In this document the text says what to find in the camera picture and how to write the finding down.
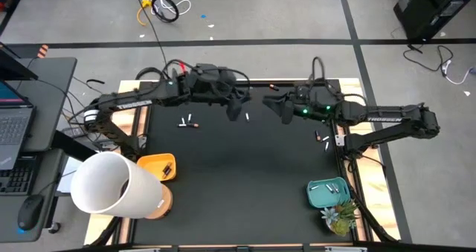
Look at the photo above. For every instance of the black desk monitor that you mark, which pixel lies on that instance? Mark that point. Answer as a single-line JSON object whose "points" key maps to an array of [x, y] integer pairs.
{"points": [[11, 68]]}

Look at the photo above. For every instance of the black computer mouse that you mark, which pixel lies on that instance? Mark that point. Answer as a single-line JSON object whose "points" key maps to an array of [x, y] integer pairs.
{"points": [[30, 211]]}

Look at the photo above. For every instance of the potted succulent plant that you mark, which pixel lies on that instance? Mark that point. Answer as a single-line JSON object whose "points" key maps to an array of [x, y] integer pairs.
{"points": [[340, 222]]}

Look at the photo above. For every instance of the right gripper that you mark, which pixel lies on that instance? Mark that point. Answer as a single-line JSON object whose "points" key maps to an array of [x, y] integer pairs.
{"points": [[316, 99]]}

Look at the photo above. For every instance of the black side desk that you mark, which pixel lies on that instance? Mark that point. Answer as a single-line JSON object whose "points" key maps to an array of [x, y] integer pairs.
{"points": [[52, 96]]}

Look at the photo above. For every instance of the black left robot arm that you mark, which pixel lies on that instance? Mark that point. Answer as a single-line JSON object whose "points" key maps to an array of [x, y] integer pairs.
{"points": [[130, 104]]}

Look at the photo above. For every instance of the orange black striped marker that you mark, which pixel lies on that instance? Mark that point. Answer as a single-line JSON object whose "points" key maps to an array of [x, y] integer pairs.
{"points": [[42, 51]]}

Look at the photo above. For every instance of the yellow plastic bin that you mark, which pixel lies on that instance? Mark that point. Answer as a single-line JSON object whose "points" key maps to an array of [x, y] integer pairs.
{"points": [[150, 163]]}

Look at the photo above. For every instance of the black copper Duracell battery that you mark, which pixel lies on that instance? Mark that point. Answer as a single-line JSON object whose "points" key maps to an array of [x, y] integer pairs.
{"points": [[193, 125], [317, 135], [168, 172], [166, 167], [274, 87]]}

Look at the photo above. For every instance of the white metal bracket plate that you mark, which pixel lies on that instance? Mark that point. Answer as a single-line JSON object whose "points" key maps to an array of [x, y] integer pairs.
{"points": [[339, 140]]}

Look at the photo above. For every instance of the table-level camera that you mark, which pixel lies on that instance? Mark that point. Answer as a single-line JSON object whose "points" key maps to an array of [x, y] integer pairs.
{"points": [[242, 249]]}

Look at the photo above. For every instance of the white paper sheet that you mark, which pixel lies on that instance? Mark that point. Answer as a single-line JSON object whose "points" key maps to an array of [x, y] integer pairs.
{"points": [[68, 170]]}

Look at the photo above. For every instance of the black caster wheel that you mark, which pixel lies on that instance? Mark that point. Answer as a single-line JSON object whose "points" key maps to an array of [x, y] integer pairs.
{"points": [[54, 227]]}

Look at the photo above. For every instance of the grey laptop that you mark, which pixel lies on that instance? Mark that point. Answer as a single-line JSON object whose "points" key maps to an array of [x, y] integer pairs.
{"points": [[15, 125]]}

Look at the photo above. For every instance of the black keyboard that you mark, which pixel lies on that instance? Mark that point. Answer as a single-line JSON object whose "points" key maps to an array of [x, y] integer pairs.
{"points": [[15, 177]]}

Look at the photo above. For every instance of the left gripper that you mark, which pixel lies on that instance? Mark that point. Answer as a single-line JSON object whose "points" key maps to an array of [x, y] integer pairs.
{"points": [[208, 84]]}

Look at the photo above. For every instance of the black computer tower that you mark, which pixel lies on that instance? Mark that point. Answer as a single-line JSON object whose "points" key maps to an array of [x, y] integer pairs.
{"points": [[427, 10]]}

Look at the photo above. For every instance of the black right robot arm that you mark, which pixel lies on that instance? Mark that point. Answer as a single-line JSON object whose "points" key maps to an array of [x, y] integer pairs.
{"points": [[386, 119]]}

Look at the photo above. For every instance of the wooden table board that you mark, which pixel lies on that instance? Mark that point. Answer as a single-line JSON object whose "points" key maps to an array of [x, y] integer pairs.
{"points": [[372, 177]]}

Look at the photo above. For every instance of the teal plastic bin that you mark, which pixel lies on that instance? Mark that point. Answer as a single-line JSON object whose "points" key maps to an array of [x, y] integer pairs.
{"points": [[323, 200]]}

